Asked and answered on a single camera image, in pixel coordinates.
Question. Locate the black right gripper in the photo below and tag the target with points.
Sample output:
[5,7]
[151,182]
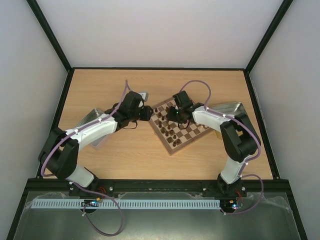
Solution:
[172,114]

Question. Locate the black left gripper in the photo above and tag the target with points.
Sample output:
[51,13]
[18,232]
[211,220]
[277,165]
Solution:
[147,115]

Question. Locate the dark tall chess piece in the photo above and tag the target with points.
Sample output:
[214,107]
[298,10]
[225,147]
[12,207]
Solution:
[163,130]

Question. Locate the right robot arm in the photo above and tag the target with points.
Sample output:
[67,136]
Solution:
[241,141]

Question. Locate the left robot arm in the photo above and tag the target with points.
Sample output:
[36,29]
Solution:
[60,152]

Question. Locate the wooden chess board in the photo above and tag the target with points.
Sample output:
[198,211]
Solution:
[187,133]

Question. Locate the silver tin lid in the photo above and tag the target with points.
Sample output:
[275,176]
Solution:
[91,116]

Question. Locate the gold tin box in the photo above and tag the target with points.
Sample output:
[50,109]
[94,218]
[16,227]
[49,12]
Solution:
[231,108]

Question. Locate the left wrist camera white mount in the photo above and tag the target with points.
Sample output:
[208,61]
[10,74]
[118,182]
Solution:
[144,95]

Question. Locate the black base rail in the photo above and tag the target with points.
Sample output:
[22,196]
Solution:
[208,188]

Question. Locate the light blue cable duct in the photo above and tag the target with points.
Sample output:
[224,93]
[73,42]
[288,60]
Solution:
[128,204]

